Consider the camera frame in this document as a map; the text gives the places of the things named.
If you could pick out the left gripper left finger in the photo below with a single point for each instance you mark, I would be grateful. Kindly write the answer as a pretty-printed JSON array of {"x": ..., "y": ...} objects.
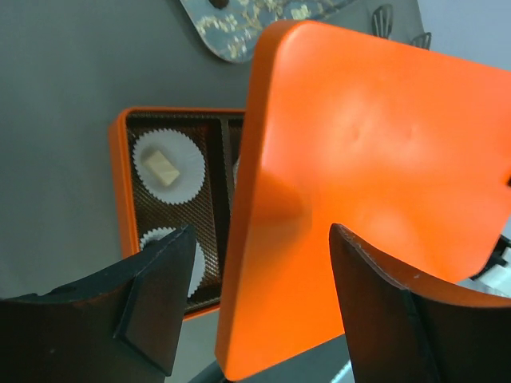
[{"x": 120, "y": 324}]

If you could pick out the white paper cup back-left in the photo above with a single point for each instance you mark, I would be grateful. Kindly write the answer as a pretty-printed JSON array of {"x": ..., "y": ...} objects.
[{"x": 183, "y": 153}]

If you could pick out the small dark round chocolate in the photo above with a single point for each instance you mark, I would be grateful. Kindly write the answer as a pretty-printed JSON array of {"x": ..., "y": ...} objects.
[{"x": 219, "y": 4}]

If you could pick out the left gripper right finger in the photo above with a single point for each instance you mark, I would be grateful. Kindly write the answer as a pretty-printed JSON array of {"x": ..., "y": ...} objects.
[{"x": 404, "y": 325}]

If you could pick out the metal tongs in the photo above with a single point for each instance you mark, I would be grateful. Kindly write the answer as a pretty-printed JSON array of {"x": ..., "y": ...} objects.
[{"x": 382, "y": 20}]

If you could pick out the white paper cup front-left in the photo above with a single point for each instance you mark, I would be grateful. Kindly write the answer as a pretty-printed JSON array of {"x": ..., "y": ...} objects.
[{"x": 199, "y": 265}]

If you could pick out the floral blue tray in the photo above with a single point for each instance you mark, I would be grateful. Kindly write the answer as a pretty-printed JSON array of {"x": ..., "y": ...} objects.
[{"x": 232, "y": 33}]

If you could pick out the white square chocolate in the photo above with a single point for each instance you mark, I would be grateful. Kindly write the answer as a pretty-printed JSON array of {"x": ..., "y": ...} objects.
[{"x": 161, "y": 168}]

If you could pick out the orange chocolate box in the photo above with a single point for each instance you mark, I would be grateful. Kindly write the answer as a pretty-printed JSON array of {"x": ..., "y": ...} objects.
[{"x": 216, "y": 132}]

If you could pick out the orange box lid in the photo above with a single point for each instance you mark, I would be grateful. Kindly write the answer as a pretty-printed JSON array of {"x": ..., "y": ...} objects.
[{"x": 407, "y": 148}]

